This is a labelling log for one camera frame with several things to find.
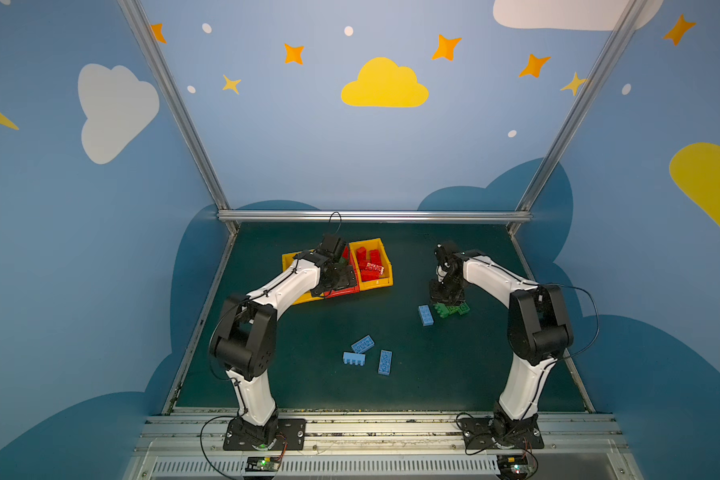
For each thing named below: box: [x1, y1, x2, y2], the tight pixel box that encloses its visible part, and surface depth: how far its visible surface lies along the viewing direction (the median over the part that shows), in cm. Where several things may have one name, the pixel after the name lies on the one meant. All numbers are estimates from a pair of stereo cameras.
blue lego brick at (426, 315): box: [418, 304, 434, 327], surface depth 97 cm
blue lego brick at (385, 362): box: [378, 350, 393, 375], surface depth 88 cm
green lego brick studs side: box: [433, 302, 449, 319], surface depth 98 cm
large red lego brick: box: [361, 262, 384, 282], surface depth 105 cm
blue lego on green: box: [343, 352, 366, 366], surface depth 87 cm
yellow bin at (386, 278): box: [348, 238, 394, 291], surface depth 103 cm
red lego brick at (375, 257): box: [369, 249, 383, 266], surface depth 110 cm
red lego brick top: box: [356, 246, 371, 269], surface depth 110 cm
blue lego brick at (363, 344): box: [351, 334, 375, 354], surface depth 91 cm
